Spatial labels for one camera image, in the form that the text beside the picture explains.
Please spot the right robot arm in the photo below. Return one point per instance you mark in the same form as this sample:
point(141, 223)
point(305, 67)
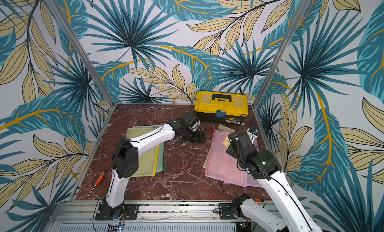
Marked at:
point(267, 171)

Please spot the orange handled screwdriver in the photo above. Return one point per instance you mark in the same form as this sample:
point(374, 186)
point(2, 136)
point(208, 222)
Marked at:
point(101, 177)

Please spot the pink mesh document bag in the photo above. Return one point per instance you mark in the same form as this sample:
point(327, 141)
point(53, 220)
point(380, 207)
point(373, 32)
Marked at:
point(251, 182)

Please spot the yellow-green mesh document bag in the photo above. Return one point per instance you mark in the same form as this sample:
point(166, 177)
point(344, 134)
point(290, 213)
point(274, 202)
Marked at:
point(149, 160)

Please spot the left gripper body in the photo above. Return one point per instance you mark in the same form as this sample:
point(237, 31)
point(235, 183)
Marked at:
point(193, 135)

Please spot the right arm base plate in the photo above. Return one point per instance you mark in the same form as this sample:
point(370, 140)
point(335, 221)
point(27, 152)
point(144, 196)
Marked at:
point(228, 211)

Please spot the cream wiping cloth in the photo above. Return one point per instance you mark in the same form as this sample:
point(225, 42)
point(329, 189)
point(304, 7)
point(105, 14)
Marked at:
point(227, 142)

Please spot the green-zip clear mesh bag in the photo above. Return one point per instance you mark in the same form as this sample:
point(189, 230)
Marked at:
point(160, 164)

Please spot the pink red-zip mesh bag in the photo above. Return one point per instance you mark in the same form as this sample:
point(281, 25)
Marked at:
point(220, 165)

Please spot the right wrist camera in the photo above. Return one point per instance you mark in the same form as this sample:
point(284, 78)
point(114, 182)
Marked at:
point(253, 133)

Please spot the yellow black toolbox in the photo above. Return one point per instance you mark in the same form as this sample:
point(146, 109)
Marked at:
point(221, 108)

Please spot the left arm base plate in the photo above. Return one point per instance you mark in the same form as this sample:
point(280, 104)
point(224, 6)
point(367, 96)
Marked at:
point(128, 212)

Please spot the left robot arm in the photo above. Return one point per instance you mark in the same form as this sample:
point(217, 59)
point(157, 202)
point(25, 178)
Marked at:
point(126, 157)

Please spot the aluminium front rail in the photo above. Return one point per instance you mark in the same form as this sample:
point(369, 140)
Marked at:
point(162, 216)

